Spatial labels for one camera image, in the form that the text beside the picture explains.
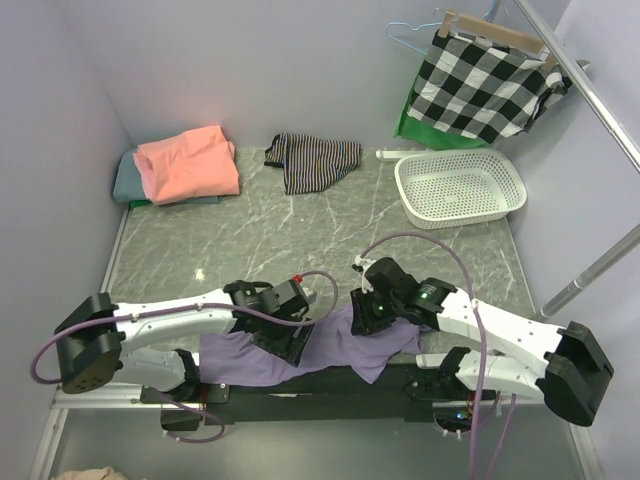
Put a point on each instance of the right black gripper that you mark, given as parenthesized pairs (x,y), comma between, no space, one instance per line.
(364,317)

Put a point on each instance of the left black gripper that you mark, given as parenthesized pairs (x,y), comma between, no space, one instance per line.
(286,342)

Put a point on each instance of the purple t shirt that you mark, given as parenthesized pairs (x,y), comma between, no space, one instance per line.
(234,360)

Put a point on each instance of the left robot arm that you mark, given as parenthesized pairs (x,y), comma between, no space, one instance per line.
(101,341)

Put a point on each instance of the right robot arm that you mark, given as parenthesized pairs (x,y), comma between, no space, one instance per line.
(565,367)

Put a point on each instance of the black base beam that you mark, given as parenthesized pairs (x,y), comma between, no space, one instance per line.
(402,391)

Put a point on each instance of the white plastic laundry basket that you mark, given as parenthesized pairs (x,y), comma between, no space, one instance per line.
(456,188)

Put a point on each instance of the white rack foot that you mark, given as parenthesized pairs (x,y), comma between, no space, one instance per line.
(396,155)

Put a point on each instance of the black white striped shirt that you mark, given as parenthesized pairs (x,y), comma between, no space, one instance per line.
(311,164)

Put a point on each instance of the green hanging cloth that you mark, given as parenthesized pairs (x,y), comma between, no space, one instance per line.
(409,128)

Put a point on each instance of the pink folded t shirt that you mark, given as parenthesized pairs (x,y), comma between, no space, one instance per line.
(192,140)

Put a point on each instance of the green folded t shirt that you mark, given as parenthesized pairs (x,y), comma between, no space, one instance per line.
(138,203)

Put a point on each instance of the beige cloth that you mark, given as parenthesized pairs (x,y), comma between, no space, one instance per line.
(105,473)

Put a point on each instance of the grey-blue folded t shirt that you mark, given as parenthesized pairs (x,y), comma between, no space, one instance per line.
(125,180)

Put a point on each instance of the black white checkered cloth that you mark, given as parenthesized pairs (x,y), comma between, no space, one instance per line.
(482,90)

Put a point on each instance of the silver diagonal rack pole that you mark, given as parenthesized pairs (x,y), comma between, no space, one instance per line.
(582,281)

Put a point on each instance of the silver metal rack pole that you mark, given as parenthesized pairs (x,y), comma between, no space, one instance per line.
(582,82)

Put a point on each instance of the wooden hanger bar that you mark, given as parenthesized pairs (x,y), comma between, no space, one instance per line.
(497,33)

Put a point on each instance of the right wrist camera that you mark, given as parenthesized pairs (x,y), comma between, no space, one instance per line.
(361,265)

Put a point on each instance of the aluminium rail frame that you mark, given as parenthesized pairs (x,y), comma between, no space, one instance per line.
(122,396)

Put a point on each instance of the blue wire hanger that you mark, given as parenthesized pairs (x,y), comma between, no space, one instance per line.
(408,35)

